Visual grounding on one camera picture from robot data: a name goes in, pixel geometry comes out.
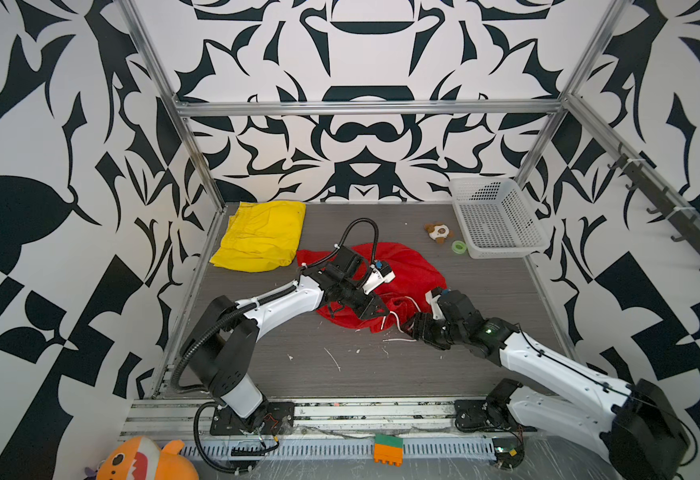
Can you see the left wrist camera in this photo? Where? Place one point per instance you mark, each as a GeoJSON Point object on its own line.
{"type": "Point", "coordinates": [380, 272]}

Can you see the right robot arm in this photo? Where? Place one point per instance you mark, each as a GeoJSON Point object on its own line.
{"type": "Point", "coordinates": [632, 426]}

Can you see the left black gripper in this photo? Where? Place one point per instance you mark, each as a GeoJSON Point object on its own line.
{"type": "Point", "coordinates": [369, 307]}

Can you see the white slotted cable duct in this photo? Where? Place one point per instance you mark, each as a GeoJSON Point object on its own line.
{"type": "Point", "coordinates": [292, 449]}

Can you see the brown white plush toy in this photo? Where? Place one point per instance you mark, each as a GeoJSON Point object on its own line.
{"type": "Point", "coordinates": [439, 232]}

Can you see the grey wall hook rack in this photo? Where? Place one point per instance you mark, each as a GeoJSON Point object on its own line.
{"type": "Point", "coordinates": [665, 202]}

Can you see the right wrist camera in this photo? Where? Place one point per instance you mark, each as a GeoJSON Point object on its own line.
{"type": "Point", "coordinates": [432, 297]}

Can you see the green tape roll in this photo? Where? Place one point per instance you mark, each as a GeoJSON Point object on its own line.
{"type": "Point", "coordinates": [458, 247]}

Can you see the yellow shorts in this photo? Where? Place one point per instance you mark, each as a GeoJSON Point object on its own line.
{"type": "Point", "coordinates": [261, 237]}

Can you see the orange green toy block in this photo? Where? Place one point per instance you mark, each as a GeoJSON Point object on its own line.
{"type": "Point", "coordinates": [388, 450]}

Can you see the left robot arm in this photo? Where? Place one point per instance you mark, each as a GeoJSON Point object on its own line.
{"type": "Point", "coordinates": [216, 356]}

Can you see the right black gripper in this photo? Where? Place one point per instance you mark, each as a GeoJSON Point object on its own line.
{"type": "Point", "coordinates": [425, 328]}

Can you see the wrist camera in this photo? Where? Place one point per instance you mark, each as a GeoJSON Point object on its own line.
{"type": "Point", "coordinates": [432, 297]}
{"type": "Point", "coordinates": [380, 272]}

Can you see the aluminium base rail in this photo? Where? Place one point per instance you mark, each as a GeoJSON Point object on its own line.
{"type": "Point", "coordinates": [168, 419]}

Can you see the white plastic basket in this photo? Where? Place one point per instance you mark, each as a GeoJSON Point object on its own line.
{"type": "Point", "coordinates": [495, 218]}

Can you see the red shorts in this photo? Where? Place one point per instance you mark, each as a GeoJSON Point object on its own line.
{"type": "Point", "coordinates": [404, 296]}

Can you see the green circuit board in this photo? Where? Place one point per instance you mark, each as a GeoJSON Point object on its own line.
{"type": "Point", "coordinates": [509, 453]}

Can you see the orange shark plush toy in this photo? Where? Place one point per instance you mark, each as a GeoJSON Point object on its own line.
{"type": "Point", "coordinates": [141, 458]}

